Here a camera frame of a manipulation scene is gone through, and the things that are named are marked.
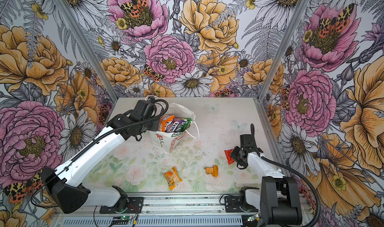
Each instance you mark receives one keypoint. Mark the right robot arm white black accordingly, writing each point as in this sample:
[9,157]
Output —
[277,201]

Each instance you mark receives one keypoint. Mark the green circuit board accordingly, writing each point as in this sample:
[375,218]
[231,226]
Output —
[252,218]

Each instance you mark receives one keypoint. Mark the aluminium front rail frame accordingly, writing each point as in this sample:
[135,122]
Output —
[155,204]

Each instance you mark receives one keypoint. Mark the white paper gift bag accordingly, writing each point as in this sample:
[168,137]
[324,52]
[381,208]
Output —
[167,142]

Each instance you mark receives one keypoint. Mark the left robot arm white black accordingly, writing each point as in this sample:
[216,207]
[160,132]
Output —
[64,184]

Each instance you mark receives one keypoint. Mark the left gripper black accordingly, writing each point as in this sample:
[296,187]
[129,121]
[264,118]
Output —
[155,124]

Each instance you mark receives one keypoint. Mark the small red snack packet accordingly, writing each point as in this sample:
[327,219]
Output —
[228,154]

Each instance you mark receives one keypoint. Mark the green Fox's lemon candy bag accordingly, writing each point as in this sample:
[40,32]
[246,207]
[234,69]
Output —
[186,124]

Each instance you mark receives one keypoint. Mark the floral table mat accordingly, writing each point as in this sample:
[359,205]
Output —
[139,167]

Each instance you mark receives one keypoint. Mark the purple Fox's berries candy bag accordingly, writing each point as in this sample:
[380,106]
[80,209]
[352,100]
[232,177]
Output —
[175,126]

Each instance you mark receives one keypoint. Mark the small orange yellow snack packet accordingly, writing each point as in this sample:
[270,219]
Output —
[172,178]

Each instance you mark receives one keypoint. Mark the white slotted cable duct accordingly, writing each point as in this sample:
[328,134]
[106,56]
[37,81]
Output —
[152,221]

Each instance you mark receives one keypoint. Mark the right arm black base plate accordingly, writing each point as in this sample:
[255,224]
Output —
[236,204]

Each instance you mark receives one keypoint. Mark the small orange candy packet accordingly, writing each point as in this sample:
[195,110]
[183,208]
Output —
[213,171]

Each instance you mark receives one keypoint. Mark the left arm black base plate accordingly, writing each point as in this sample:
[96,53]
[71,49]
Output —
[129,205]

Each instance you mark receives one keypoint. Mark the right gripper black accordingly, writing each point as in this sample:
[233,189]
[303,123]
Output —
[237,149]

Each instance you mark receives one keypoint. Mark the orange Fox's fruits candy bag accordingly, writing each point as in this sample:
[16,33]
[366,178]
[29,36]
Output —
[165,121]

